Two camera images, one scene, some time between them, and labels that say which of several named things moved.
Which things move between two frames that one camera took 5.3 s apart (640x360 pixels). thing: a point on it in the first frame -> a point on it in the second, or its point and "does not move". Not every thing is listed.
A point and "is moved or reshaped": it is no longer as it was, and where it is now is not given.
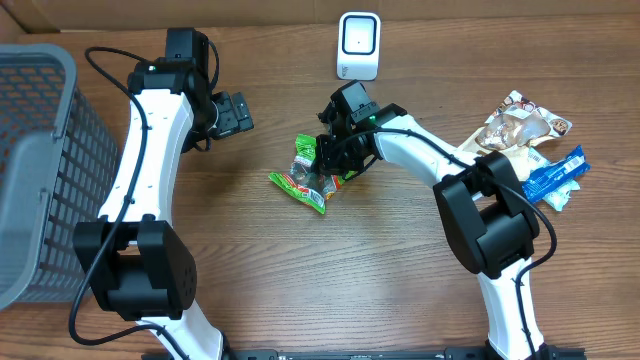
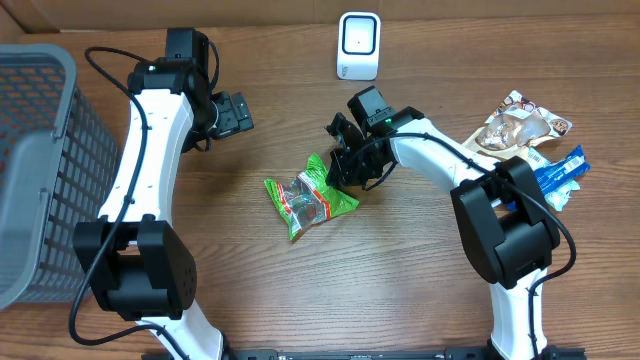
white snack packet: (559, 198) does not move
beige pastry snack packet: (512, 128) does not move
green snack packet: (312, 188) is moved or reshaped
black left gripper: (236, 115) does not move
